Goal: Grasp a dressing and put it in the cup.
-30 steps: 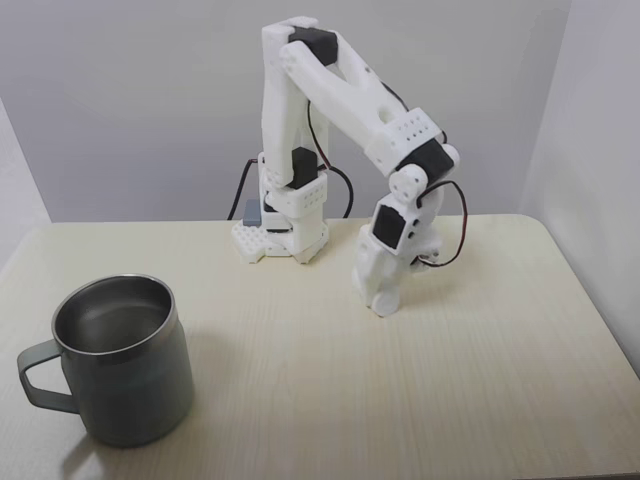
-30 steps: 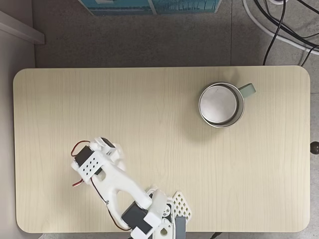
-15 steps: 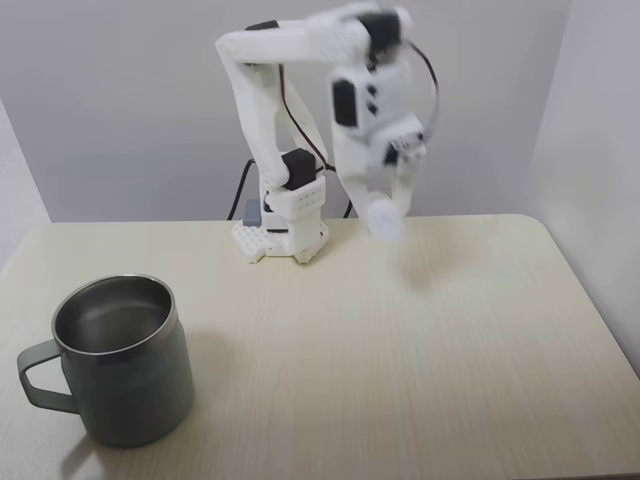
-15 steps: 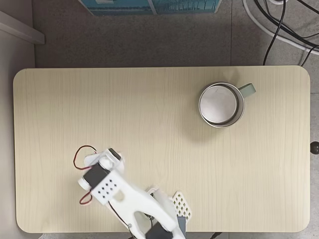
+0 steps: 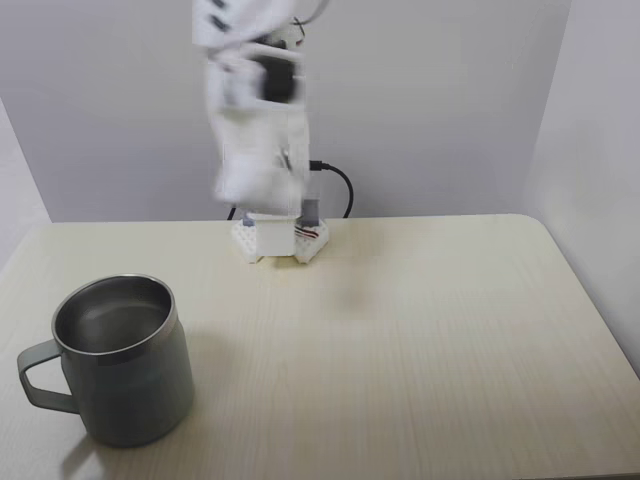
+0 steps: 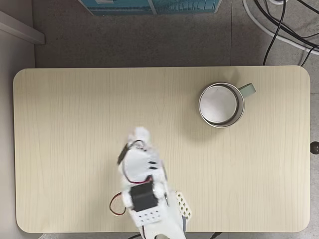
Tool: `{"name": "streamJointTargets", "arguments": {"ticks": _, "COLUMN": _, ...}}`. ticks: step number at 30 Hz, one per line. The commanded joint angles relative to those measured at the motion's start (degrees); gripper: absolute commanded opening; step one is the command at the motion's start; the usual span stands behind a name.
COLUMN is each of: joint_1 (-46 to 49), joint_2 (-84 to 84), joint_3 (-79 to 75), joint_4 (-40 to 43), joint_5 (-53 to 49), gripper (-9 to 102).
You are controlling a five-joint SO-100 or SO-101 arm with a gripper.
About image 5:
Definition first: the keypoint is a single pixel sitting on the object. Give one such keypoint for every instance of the grey table clamp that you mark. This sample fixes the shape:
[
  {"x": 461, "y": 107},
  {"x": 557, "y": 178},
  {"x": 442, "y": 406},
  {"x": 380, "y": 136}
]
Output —
[
  {"x": 311, "y": 212},
  {"x": 249, "y": 219}
]

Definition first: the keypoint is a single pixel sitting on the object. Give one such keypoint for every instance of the grey-green steel mug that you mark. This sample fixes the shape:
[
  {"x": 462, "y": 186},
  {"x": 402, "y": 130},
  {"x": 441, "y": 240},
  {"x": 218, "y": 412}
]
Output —
[{"x": 135, "y": 390}]

